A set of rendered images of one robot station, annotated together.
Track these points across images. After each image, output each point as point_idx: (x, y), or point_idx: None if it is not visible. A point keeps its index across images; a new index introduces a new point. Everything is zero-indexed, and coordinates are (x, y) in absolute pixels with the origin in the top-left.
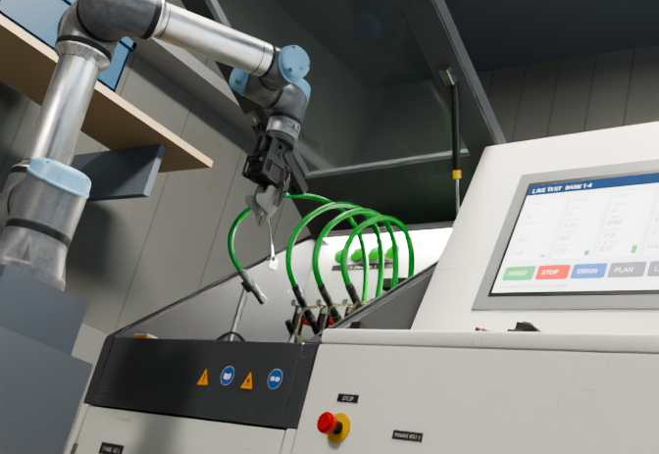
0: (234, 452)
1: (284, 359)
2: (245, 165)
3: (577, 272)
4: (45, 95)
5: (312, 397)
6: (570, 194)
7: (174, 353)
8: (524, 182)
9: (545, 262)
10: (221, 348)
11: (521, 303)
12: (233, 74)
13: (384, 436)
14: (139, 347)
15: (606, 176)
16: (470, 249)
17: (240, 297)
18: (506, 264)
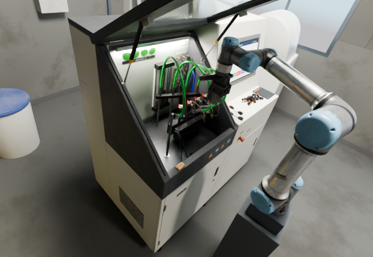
0: (218, 158)
1: (231, 136)
2: (222, 92)
3: (241, 71)
4: (303, 171)
5: (235, 137)
6: None
7: (199, 160)
8: None
9: (237, 70)
10: (215, 146)
11: (234, 82)
12: (253, 65)
13: (245, 132)
14: (185, 170)
15: (244, 41)
16: None
17: (172, 121)
18: (231, 73)
